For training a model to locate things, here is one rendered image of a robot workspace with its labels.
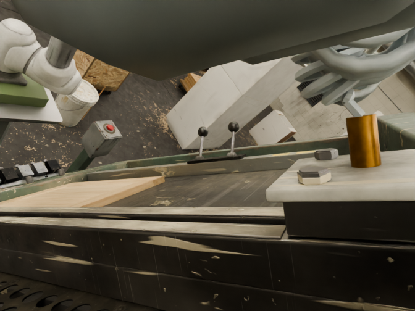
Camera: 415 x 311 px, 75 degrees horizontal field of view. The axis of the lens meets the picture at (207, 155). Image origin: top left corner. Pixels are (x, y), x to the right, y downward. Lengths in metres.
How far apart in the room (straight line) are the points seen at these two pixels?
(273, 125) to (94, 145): 4.65
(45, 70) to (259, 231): 1.33
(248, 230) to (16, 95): 1.48
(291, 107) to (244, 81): 6.01
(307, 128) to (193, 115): 5.88
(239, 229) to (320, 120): 8.65
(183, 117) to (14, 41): 2.41
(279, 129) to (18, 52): 4.91
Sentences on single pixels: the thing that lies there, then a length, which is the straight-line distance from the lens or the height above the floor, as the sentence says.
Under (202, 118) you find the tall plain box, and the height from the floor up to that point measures 0.52.
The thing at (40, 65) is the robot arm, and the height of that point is 1.04.
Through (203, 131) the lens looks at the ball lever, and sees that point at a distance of 0.95.
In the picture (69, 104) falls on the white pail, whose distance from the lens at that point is 2.59.
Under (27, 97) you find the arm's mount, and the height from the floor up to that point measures 0.81.
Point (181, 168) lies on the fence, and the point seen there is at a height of 1.33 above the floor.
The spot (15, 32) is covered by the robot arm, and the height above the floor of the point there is 1.08.
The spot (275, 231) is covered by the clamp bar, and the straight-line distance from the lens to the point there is 0.19.
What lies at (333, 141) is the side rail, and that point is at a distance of 1.01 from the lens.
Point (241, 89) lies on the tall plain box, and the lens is 3.15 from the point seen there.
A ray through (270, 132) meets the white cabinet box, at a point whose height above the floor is 0.37.
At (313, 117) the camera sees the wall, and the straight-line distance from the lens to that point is 8.88.
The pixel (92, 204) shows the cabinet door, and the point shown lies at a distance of 0.70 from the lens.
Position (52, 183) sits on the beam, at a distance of 1.22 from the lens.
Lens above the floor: 1.86
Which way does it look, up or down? 28 degrees down
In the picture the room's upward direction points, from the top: 49 degrees clockwise
